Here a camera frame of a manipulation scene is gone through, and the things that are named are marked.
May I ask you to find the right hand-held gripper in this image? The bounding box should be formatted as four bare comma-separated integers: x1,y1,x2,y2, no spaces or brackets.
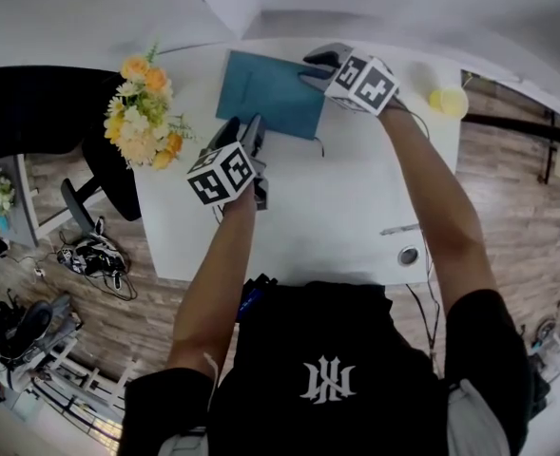
299,42,400,116

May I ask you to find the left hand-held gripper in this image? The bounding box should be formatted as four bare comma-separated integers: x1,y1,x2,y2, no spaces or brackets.
186,113,271,213

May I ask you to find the white metal rack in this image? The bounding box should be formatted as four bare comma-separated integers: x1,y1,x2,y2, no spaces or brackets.
31,337,141,446

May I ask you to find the person's right forearm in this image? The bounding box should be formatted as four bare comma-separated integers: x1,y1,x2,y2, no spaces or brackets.
377,104,499,314

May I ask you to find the blue notebook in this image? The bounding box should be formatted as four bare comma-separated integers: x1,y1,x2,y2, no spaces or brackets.
215,48,326,159

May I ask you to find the black office chair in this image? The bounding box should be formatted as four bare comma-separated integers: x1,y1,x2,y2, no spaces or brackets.
0,66,144,223

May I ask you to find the black waist device blue screen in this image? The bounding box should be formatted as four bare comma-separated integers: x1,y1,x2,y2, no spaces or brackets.
235,275,280,323

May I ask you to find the black helmet rig with cables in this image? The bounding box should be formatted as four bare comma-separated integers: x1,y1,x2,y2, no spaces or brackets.
55,215,139,302

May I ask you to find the person's black t-shirt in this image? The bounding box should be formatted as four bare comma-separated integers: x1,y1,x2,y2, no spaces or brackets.
122,280,533,456

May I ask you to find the yellow paper cup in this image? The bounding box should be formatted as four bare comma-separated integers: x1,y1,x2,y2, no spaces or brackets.
426,85,470,118

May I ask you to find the grey shoulder strap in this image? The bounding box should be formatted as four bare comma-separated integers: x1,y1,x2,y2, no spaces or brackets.
445,377,490,456
158,351,220,456

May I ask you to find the white flower bunch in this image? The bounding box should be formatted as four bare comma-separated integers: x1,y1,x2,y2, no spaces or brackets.
0,171,17,213

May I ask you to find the yellow orange flower bouquet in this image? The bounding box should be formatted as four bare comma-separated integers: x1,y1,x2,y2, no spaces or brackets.
102,40,199,173

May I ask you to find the grey side table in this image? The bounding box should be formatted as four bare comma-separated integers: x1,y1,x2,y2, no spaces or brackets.
0,153,42,250

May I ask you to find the heap of black equipment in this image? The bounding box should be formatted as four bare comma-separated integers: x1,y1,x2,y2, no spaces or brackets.
0,292,84,398

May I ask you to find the person's left forearm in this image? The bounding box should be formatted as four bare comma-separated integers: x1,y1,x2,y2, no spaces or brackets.
167,192,258,384

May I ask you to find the silver black pen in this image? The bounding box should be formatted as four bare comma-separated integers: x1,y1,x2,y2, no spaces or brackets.
378,223,422,237

